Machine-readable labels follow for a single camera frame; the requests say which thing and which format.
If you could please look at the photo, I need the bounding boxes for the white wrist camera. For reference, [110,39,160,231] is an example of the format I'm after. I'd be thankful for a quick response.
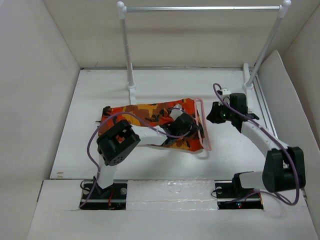
[169,104,184,121]
[217,88,231,105]

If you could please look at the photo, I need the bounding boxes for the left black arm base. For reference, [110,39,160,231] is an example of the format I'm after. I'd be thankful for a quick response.
[79,181,128,211]

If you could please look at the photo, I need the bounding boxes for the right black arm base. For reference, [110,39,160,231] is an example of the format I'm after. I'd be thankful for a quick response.
[211,180,264,210]

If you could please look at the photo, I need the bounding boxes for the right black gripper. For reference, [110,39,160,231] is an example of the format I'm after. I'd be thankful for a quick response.
[205,100,235,124]

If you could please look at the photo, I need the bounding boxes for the aluminium side rail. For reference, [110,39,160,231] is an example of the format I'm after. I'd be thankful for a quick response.
[253,75,278,138]

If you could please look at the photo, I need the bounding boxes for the orange camouflage trousers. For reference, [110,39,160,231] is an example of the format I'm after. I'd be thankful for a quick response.
[101,98,205,152]

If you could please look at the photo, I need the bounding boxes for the pink clothes hanger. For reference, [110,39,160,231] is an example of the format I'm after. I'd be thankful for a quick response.
[193,97,212,152]

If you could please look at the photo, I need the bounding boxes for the white clothes rack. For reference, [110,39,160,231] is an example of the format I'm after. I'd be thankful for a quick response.
[116,0,292,113]

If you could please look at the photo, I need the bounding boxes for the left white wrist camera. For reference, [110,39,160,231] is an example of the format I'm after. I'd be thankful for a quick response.
[169,104,184,121]

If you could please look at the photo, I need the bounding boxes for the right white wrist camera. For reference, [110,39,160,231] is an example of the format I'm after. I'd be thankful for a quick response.
[217,88,231,105]

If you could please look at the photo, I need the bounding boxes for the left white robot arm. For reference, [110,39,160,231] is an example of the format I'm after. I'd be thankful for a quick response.
[94,113,203,199]

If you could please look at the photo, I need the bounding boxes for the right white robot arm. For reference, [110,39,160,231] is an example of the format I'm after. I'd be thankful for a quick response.
[206,89,306,193]

